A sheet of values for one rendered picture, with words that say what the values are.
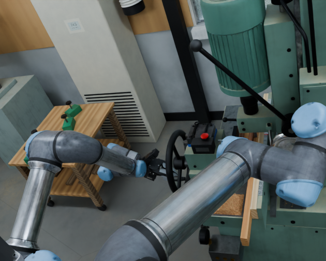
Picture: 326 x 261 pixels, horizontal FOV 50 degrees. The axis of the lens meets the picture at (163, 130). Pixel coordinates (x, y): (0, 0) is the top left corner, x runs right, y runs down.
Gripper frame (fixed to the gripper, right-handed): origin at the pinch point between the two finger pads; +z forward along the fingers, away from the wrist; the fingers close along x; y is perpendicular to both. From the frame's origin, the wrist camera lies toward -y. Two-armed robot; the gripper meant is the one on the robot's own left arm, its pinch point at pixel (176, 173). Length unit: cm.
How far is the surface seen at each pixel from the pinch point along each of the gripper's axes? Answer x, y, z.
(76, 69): -93, 40, -101
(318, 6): 17, -97, 19
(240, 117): 8, -50, 15
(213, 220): 36.5, -28.0, 18.3
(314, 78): 22, -81, 26
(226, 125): -9.0, -30.8, 12.9
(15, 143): -61, 113, -139
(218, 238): 26.4, -3.6, 25.8
